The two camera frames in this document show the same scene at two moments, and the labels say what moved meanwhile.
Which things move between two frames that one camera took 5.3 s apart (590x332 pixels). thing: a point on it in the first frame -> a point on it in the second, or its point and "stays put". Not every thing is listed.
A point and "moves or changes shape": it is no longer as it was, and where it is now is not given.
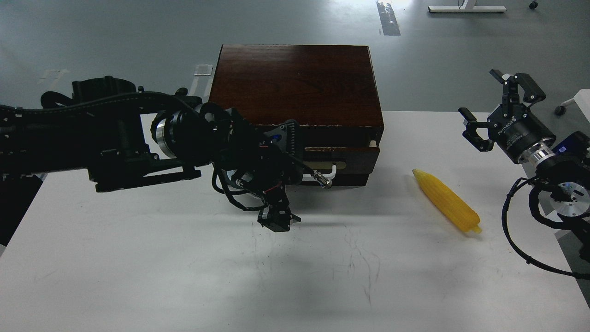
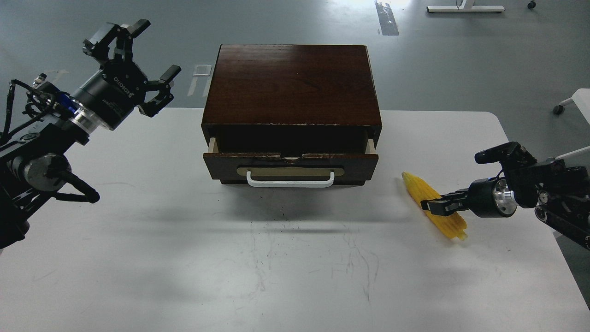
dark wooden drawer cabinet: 329,91 stays put
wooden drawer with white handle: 342,166 moves or changes shape
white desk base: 468,6 stays put
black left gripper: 259,166 -> 107,99
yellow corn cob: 457,210 moves or changes shape
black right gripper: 513,126 -> 490,198
